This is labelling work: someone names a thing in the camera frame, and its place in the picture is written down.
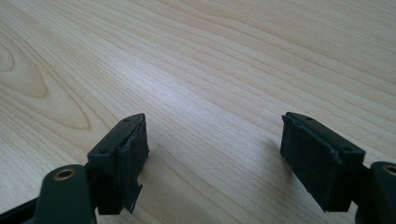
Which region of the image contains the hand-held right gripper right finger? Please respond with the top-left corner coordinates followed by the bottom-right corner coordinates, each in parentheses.
top-left (279, 111), bottom-right (366, 214)

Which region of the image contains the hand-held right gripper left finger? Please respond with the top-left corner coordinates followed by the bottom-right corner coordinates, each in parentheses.
top-left (86, 112), bottom-right (150, 216)

